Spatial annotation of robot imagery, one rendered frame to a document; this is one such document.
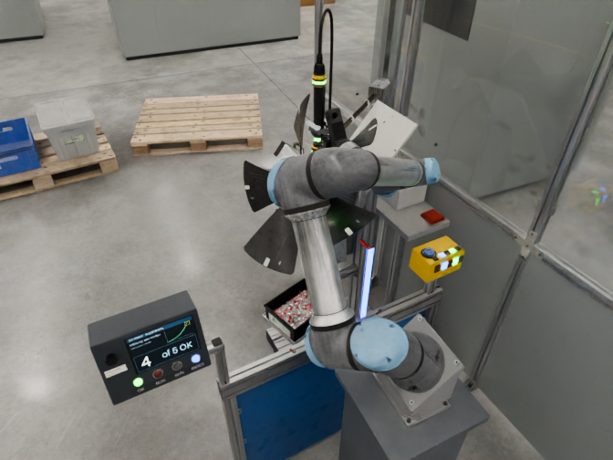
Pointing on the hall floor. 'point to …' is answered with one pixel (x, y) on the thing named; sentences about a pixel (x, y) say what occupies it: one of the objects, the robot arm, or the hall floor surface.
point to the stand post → (361, 255)
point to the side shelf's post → (394, 268)
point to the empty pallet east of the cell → (198, 123)
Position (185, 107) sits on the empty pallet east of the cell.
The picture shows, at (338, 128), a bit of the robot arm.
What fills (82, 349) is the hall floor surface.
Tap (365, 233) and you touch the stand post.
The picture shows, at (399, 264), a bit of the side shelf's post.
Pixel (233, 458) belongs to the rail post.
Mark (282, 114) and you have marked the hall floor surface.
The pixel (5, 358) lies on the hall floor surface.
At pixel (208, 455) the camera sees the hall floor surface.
